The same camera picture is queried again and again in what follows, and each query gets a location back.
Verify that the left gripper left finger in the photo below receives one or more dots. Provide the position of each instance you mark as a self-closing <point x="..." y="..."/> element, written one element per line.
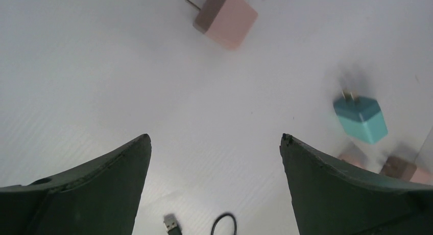
<point x="100" y="196"/>

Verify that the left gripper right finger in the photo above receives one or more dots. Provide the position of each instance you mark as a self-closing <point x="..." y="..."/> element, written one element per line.
<point x="330" y="196"/>

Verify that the pink charger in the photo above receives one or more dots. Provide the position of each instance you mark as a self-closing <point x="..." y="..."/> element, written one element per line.
<point x="226" y="22"/>
<point x="400" y="168"/>

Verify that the teal blue charger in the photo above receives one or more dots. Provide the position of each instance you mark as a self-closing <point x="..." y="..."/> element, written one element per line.
<point x="361" y="117"/>

